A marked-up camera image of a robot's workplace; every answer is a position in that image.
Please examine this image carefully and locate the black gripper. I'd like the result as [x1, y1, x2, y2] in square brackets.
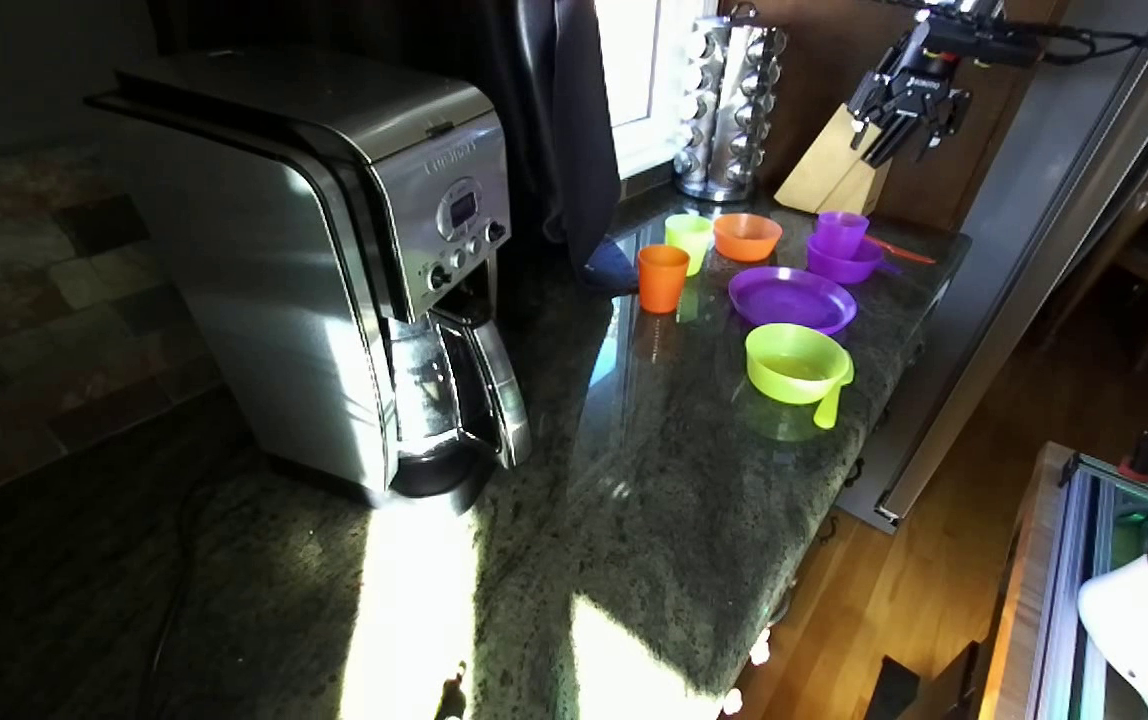
[865, 31, 978, 136]

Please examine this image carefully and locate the purple plastic cup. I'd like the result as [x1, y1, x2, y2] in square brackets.
[810, 207, 871, 258]
[804, 231, 887, 292]

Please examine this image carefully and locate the green plastic cup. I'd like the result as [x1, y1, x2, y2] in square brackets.
[661, 212, 718, 278]

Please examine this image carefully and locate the orange plastic cup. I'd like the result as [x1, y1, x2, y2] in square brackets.
[633, 245, 692, 320]

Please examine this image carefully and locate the wooden knife block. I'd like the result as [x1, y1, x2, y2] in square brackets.
[772, 100, 895, 219]

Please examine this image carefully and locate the stainless steel refrigerator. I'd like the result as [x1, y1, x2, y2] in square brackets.
[846, 22, 1148, 531]

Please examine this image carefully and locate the metal spice rack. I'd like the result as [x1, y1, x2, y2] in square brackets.
[672, 7, 788, 207]

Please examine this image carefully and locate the orange plastic bowl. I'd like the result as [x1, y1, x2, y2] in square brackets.
[712, 207, 788, 269]

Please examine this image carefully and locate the purple plastic plate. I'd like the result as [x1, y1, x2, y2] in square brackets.
[722, 264, 859, 341]

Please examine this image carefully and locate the white framed window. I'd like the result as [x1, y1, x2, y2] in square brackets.
[593, 0, 722, 183]

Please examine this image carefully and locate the green plastic bowl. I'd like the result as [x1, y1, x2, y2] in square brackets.
[740, 320, 859, 412]

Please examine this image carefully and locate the grey storage bin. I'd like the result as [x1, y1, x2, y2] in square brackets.
[976, 440, 1148, 720]

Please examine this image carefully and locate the stainless steel coffee maker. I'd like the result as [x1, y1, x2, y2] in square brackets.
[88, 49, 535, 513]

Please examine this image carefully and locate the orange plastic utensil handle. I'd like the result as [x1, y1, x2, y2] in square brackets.
[867, 234, 943, 271]

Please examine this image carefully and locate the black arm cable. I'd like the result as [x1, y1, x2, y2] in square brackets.
[1030, 7, 1148, 73]

